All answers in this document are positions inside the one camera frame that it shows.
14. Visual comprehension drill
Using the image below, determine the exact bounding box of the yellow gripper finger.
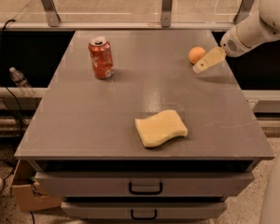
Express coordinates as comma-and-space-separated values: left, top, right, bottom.
193, 47, 226, 74

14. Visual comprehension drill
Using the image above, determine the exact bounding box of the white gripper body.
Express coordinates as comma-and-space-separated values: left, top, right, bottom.
220, 25, 254, 57

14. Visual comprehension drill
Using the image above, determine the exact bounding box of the orange fruit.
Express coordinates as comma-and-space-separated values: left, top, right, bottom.
189, 47, 206, 64

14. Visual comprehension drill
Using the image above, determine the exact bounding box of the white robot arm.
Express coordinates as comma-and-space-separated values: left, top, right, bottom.
193, 0, 280, 224

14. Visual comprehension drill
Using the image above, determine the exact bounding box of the red coke can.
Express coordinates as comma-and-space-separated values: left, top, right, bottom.
89, 36, 114, 79

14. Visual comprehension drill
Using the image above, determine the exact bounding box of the yellow sponge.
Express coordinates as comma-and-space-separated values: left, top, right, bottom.
134, 109, 188, 148

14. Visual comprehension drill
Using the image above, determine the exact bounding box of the grey drawer cabinet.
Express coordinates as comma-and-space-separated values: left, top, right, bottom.
16, 30, 273, 224

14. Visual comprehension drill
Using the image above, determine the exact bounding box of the clear plastic water bottle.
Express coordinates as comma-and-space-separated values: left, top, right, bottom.
9, 67, 35, 97

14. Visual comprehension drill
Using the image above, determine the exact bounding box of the brown cardboard box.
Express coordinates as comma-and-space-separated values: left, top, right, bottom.
11, 161, 62, 212

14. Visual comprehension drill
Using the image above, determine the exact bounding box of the right metal bracket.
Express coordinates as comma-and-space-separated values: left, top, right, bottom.
233, 0, 255, 24

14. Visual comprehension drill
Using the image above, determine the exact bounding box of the metal bracket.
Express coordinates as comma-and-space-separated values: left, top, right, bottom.
161, 0, 173, 28
40, 0, 61, 27
233, 0, 255, 24

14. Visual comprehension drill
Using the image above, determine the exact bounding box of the middle metal bracket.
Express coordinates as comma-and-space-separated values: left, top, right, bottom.
161, 0, 173, 28

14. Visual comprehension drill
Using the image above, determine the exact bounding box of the upper drawer black handle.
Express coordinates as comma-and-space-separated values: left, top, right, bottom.
128, 182, 163, 195

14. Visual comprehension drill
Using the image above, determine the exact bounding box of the drawer black handle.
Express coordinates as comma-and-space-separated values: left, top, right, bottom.
130, 210, 158, 221
128, 182, 163, 195

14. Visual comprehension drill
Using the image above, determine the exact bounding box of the left metal bracket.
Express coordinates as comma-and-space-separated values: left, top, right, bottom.
40, 0, 61, 27

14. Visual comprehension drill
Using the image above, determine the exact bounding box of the lower drawer black handle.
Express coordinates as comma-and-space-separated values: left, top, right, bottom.
130, 210, 158, 221

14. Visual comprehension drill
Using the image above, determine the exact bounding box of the black cable left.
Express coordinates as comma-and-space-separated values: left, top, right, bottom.
0, 18, 26, 138

